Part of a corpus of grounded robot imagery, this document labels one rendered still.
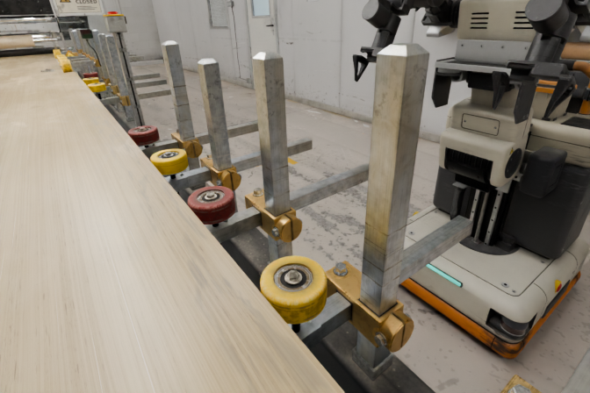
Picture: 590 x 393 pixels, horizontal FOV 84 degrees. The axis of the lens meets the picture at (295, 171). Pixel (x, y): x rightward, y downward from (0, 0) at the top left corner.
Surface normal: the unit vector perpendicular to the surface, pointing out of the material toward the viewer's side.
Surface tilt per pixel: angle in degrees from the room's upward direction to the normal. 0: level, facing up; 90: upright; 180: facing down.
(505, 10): 98
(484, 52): 90
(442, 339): 0
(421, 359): 0
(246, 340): 0
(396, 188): 90
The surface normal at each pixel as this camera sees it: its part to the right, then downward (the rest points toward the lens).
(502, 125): -0.80, 0.40
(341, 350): -0.04, -0.90
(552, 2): -0.74, -0.14
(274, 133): 0.58, 0.33
